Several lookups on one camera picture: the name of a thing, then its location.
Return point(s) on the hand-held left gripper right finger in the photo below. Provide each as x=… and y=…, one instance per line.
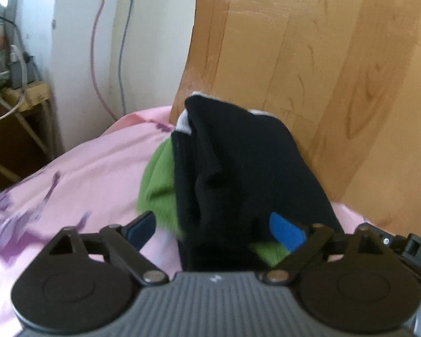
x=287, y=233

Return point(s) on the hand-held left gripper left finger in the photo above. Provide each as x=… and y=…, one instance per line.
x=142, y=230

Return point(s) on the green garment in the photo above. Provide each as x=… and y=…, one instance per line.
x=158, y=182

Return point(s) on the black garment with white stripes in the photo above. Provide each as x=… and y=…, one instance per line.
x=231, y=168

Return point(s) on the pink floral bed sheet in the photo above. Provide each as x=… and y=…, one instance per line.
x=73, y=182

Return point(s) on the wooden headboard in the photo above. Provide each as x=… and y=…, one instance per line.
x=319, y=77

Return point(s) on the grey power adapter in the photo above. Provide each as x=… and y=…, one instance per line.
x=19, y=70

